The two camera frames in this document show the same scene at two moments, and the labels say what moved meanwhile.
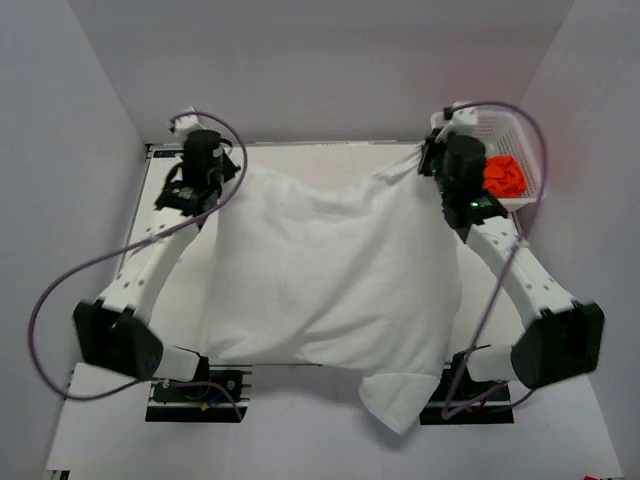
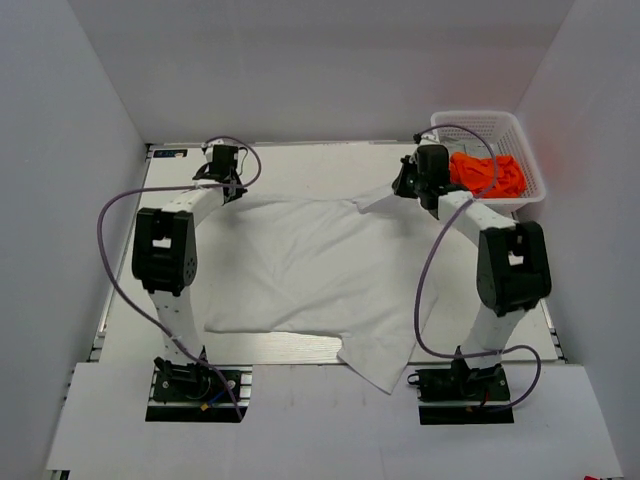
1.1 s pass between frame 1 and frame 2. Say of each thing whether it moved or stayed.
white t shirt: moved
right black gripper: moved
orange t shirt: stayed
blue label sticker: stayed
